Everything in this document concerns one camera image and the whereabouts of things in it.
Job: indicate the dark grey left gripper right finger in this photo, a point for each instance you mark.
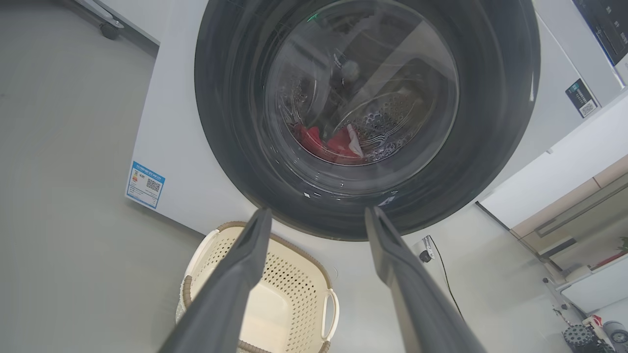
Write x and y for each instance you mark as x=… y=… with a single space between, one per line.
x=417 y=304

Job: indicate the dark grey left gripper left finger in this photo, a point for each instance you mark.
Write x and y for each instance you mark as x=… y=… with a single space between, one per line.
x=221 y=299

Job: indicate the red and white garment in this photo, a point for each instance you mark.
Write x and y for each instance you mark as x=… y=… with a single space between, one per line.
x=343 y=146

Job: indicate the dark round glass washer door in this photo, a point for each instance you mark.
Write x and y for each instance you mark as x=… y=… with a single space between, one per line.
x=235 y=122

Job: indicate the red jersey with number print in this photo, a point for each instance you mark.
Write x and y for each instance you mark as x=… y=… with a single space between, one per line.
x=310 y=139

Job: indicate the cream perforated laundry basket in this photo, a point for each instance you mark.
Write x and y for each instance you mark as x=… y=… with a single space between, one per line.
x=294 y=294

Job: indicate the white washing machine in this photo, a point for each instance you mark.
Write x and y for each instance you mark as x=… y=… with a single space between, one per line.
x=181 y=147

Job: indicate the black gear mechanism assembly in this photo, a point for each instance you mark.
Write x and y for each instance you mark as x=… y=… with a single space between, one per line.
x=581 y=339

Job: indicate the stainless steel washing machine drum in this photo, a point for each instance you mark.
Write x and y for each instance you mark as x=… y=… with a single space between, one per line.
x=387 y=122

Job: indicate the dark appliance control panel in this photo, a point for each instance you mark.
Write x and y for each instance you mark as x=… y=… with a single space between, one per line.
x=606 y=24

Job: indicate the small grey black device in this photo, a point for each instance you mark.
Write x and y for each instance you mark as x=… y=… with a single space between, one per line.
x=425 y=249

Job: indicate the blue white energy label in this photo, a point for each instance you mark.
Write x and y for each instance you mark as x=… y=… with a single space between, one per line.
x=145 y=185

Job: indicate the white table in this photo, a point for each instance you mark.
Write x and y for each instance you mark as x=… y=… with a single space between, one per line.
x=596 y=291

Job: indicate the beige wooden cabinet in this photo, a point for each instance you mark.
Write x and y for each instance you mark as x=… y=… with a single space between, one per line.
x=579 y=215

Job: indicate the black QR code sticker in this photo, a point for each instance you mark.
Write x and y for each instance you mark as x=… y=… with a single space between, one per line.
x=582 y=98

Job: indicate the black caster wheel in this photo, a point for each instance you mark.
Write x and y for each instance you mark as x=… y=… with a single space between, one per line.
x=109 y=31

